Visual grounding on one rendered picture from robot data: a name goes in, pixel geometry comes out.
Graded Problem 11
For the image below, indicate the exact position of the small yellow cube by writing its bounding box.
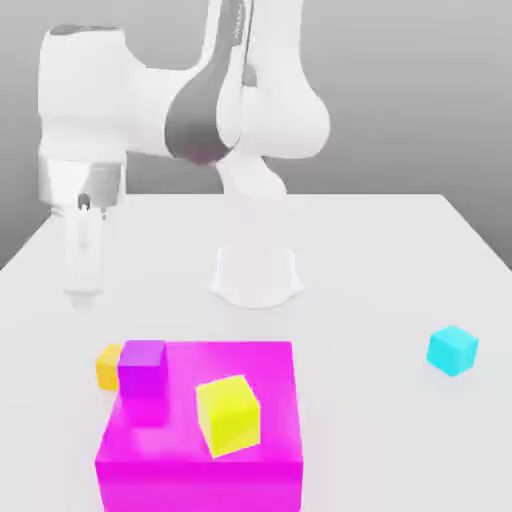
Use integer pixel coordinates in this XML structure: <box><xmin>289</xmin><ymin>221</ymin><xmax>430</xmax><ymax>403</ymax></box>
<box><xmin>194</xmin><ymin>374</ymin><xmax>262</xmax><ymax>460</ymax></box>

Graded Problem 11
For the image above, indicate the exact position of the large magenta box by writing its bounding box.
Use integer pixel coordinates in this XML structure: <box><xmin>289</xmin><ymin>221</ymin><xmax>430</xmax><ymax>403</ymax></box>
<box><xmin>94</xmin><ymin>339</ymin><xmax>304</xmax><ymax>512</ymax></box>

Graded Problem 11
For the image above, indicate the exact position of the small cyan cube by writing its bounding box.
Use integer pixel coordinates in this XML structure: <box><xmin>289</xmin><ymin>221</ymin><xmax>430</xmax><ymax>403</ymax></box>
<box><xmin>425</xmin><ymin>324</ymin><xmax>480</xmax><ymax>378</ymax></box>

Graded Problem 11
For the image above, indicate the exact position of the small orange cube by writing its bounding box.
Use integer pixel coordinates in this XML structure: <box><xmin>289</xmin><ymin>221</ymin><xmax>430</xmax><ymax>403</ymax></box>
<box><xmin>95</xmin><ymin>343</ymin><xmax>124</xmax><ymax>393</ymax></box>

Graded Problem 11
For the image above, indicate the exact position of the small purple cube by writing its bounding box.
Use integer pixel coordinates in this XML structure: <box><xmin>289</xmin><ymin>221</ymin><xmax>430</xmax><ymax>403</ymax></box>
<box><xmin>116</xmin><ymin>338</ymin><xmax>170</xmax><ymax>428</ymax></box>

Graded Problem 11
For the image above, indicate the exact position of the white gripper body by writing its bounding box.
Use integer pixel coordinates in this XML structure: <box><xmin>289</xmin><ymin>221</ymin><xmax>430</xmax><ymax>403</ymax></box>
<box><xmin>63</xmin><ymin>206</ymin><xmax>106</xmax><ymax>299</ymax></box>

